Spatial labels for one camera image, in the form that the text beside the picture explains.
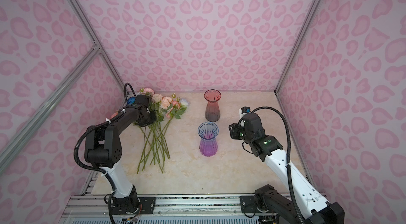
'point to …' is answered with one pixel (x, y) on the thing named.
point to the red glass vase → (212, 109)
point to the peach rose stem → (166, 102)
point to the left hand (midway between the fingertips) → (154, 118)
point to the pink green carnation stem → (114, 114)
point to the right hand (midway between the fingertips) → (231, 126)
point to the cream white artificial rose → (157, 98)
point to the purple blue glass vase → (208, 131)
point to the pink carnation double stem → (147, 91)
